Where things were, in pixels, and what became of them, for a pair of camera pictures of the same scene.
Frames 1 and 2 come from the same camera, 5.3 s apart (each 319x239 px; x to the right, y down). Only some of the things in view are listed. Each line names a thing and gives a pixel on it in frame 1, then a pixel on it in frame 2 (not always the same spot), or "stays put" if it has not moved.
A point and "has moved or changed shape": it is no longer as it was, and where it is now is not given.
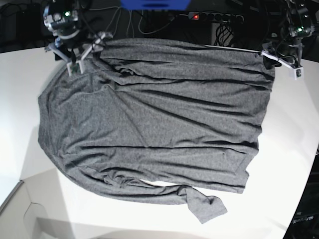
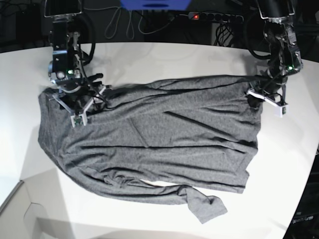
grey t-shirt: (149, 119) has moved or changed shape
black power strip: (216, 16) stays put
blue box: (156, 5) stays put
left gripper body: (73, 55) -> (78, 103)
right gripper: (287, 52) -> (274, 93)
